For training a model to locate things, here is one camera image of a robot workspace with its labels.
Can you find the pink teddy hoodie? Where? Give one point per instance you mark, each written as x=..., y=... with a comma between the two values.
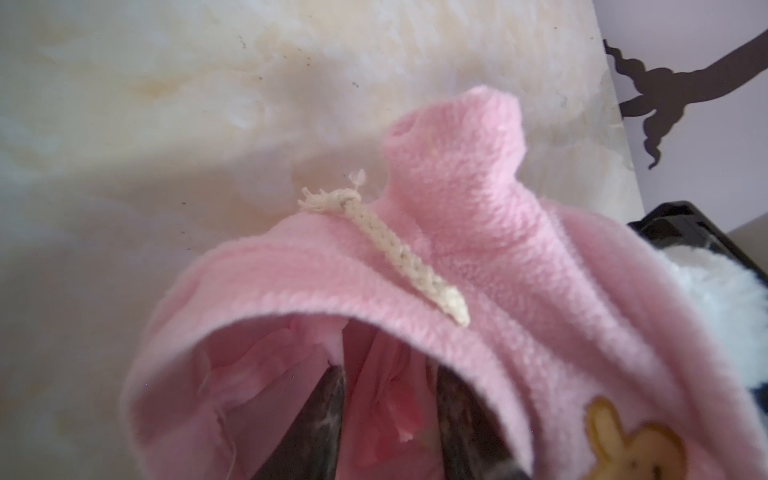
x=569, y=327

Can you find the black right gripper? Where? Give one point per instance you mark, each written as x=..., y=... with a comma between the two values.
x=682, y=223

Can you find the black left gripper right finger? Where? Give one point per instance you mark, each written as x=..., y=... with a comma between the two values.
x=471, y=445

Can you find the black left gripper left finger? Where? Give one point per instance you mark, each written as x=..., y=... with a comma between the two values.
x=310, y=447

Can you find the white teddy bear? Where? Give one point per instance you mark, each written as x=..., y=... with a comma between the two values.
x=733, y=302

